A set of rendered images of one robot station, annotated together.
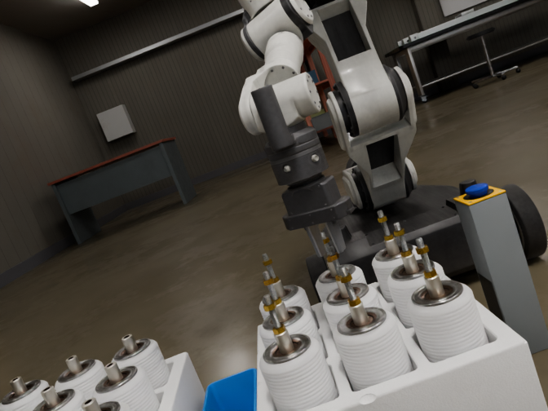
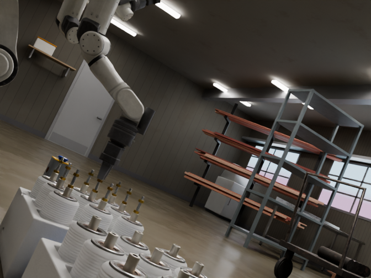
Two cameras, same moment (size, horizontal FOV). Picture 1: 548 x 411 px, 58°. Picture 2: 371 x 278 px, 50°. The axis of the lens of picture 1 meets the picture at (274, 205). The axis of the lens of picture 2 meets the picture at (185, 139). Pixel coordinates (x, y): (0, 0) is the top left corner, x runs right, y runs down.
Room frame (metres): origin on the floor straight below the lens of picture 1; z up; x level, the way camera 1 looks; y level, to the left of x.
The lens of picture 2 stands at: (1.32, 1.24, 0.44)
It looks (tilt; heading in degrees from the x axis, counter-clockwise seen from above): 6 degrees up; 240
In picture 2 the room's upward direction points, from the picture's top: 25 degrees clockwise
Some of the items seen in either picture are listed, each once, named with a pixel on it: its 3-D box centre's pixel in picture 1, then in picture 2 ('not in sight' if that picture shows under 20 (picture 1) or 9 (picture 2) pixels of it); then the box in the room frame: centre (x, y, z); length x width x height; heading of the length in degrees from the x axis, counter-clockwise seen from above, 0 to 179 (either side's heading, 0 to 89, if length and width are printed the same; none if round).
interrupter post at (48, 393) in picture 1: (50, 397); (156, 256); (0.83, 0.48, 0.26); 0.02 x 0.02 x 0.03
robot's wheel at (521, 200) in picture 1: (516, 222); not in sight; (1.24, -0.58, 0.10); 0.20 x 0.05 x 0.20; 176
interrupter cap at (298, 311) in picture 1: (283, 318); (100, 209); (0.81, 0.05, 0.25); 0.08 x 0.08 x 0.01
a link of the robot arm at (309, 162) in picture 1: (307, 187); (116, 146); (0.81, -0.06, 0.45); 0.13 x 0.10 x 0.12; 58
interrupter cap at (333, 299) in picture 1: (347, 294); (90, 199); (0.81, -0.06, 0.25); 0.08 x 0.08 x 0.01
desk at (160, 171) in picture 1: (127, 188); not in sight; (6.44, 1.68, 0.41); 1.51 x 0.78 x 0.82; 86
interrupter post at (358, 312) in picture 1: (358, 313); (121, 208); (0.69, -0.06, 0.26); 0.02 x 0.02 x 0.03
